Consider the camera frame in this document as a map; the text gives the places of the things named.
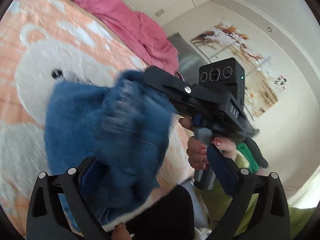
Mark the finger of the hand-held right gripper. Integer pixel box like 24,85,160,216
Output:
144,66,200,117

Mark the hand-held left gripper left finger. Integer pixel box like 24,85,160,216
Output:
26,158,110,240

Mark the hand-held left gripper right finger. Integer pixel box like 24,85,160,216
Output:
206,145,292,240

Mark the blue denim pants lace trim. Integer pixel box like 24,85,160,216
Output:
45,70,177,230

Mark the person's right hand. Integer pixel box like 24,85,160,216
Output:
179,117,237,171

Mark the grey padded headboard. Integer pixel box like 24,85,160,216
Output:
167,32,209,80

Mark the person's yellow-green top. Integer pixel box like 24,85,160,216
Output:
195,187,317,240

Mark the person's black trouser leg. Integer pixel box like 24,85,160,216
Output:
110,185,195,240

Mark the person's bare foot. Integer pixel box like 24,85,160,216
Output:
114,222,128,236

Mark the pink duvet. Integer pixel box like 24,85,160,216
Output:
41,0,179,72

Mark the peach bear printed blanket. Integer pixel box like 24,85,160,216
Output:
0,0,198,238

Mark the tree wall painting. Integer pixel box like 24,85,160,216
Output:
191,22,288,118

